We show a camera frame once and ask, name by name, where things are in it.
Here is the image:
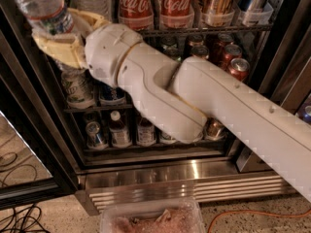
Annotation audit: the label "red soda can middle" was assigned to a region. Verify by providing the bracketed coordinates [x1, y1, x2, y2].
[218, 44, 242, 70]

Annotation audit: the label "red coca-cola can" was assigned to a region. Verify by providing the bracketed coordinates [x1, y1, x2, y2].
[119, 0, 154, 30]
[159, 0, 190, 29]

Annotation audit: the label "black cables on floor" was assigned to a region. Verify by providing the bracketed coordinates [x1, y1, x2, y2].
[0, 204, 51, 233]

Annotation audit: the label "red soda can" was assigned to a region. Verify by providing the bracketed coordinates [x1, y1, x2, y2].
[227, 58, 250, 82]
[218, 44, 242, 70]

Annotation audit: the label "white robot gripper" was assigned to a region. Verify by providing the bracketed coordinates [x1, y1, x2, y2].
[32, 8, 143, 87]

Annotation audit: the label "red Coca-Cola can right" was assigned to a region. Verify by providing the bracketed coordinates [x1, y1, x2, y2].
[159, 0, 190, 29]

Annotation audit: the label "gold brown can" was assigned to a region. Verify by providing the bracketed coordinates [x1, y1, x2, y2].
[190, 46, 209, 60]

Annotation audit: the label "silver can bottom shelf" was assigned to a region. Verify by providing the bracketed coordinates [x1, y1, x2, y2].
[159, 131, 177, 145]

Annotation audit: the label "red soda can front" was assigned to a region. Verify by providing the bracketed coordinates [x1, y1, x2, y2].
[227, 58, 250, 82]

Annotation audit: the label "small blue can bottom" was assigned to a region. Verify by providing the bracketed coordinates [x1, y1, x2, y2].
[86, 121, 108, 150]

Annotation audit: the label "brown tea bottle right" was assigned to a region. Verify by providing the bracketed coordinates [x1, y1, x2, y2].
[136, 116, 156, 147]

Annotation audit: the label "orange extension cable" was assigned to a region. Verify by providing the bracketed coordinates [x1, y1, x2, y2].
[206, 207, 311, 233]

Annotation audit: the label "silver blue tall can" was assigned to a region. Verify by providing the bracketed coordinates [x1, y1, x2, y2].
[237, 0, 267, 26]

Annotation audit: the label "red Coca-Cola can left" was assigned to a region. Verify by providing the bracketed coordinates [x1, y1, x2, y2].
[119, 0, 154, 30]

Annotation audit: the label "gold striped tall can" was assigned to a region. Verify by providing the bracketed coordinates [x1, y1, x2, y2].
[197, 0, 234, 27]

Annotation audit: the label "white green soda can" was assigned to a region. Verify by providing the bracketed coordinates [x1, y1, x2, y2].
[61, 72, 95, 109]

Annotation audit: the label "copper can bottom shelf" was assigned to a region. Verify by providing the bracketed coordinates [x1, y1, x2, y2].
[205, 117, 225, 141]

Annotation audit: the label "blue Pepsi can front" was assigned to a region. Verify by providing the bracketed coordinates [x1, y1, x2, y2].
[99, 83, 126, 105]

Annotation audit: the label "clear plastic storage bin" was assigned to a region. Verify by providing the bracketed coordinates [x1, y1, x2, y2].
[100, 197, 205, 233]

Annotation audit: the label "blue can right compartment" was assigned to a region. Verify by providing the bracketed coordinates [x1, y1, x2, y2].
[297, 104, 311, 124]

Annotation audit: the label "stainless steel fridge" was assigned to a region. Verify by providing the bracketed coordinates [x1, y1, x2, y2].
[0, 0, 311, 216]

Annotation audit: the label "open glass fridge door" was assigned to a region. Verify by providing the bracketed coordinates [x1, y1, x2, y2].
[0, 32, 79, 211]

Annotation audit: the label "clear plastic water bottle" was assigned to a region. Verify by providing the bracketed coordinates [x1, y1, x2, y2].
[11, 0, 86, 74]

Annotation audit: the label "brown tea bottle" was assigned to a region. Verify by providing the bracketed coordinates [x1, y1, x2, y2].
[136, 116, 156, 147]
[109, 111, 132, 148]

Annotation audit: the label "green silver soda can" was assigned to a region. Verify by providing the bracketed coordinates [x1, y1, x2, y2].
[163, 48, 182, 62]

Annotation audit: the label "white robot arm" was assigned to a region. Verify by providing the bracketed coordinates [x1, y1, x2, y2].
[32, 11, 311, 200]

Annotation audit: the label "brown tea bottle left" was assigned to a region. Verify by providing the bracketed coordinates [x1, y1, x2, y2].
[109, 111, 132, 148]

